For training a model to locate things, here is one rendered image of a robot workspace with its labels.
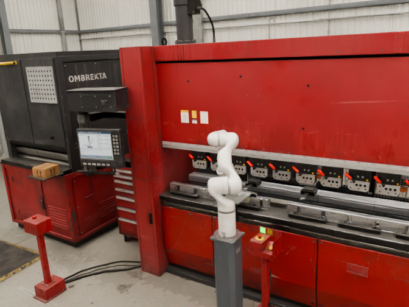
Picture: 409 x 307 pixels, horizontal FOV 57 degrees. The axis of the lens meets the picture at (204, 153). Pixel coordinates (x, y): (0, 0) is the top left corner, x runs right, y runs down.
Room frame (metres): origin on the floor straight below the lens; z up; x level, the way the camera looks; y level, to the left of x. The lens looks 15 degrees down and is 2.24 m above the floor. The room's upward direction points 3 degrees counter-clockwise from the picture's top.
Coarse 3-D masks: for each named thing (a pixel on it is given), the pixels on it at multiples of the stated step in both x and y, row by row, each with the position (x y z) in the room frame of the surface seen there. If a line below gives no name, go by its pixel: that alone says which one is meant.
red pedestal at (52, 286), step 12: (36, 216) 3.26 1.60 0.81; (24, 228) 3.21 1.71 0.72; (36, 228) 3.12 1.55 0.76; (48, 228) 3.21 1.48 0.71; (48, 264) 3.24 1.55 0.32; (48, 276) 3.22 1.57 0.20; (36, 288) 3.19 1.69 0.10; (48, 288) 3.14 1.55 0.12; (60, 288) 3.24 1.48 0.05; (48, 300) 3.11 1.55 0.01
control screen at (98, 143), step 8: (80, 136) 3.39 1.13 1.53; (88, 136) 3.37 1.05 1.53; (96, 136) 3.34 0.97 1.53; (104, 136) 3.32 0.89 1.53; (80, 144) 3.40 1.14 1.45; (88, 144) 3.37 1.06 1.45; (96, 144) 3.35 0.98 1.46; (104, 144) 3.32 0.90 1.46; (80, 152) 3.40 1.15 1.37; (96, 152) 3.35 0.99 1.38; (104, 152) 3.32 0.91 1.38; (112, 152) 3.30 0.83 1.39
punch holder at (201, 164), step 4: (192, 152) 3.41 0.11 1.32; (196, 152) 3.40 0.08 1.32; (200, 152) 3.36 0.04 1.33; (204, 152) 3.34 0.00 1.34; (208, 152) 3.37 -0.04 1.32; (196, 156) 3.39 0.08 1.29; (200, 156) 3.36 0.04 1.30; (204, 156) 3.34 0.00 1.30; (192, 160) 3.41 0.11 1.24; (200, 160) 3.37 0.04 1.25; (204, 160) 3.34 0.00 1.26; (208, 160) 3.37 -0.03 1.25; (196, 164) 3.39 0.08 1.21; (200, 164) 3.36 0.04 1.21; (204, 164) 3.34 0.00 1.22; (208, 164) 3.37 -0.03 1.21; (200, 168) 3.36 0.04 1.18; (204, 168) 3.34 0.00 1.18
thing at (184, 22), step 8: (176, 0) 3.52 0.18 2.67; (184, 0) 3.50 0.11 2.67; (192, 0) 3.48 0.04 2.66; (176, 8) 3.54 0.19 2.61; (184, 8) 3.51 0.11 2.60; (192, 8) 3.48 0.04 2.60; (200, 8) 3.48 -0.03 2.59; (176, 16) 3.55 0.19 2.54; (184, 16) 3.51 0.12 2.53; (208, 16) 3.51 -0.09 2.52; (176, 24) 3.57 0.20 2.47; (184, 24) 3.51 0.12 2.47; (192, 24) 3.56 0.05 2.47; (184, 32) 3.51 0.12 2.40; (192, 32) 3.55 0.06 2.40; (176, 40) 3.59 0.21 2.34; (184, 40) 3.51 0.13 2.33; (192, 40) 3.52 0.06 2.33
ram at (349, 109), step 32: (160, 64) 3.57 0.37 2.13; (192, 64) 3.38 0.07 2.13; (224, 64) 3.21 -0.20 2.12; (256, 64) 3.06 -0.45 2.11; (288, 64) 2.92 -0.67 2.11; (320, 64) 2.79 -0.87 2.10; (352, 64) 2.67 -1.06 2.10; (384, 64) 2.57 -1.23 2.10; (160, 96) 3.59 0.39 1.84; (192, 96) 3.39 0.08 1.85; (224, 96) 3.22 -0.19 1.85; (256, 96) 3.06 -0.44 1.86; (288, 96) 2.92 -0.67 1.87; (320, 96) 2.79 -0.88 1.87; (352, 96) 2.67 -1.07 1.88; (384, 96) 2.56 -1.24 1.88; (192, 128) 3.40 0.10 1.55; (224, 128) 3.23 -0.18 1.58; (256, 128) 3.06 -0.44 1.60; (288, 128) 2.91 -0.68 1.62; (320, 128) 2.78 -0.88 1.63; (352, 128) 2.66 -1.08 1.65; (384, 128) 2.55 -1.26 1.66; (288, 160) 2.91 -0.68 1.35; (352, 160) 2.65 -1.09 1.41; (384, 160) 2.54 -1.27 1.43
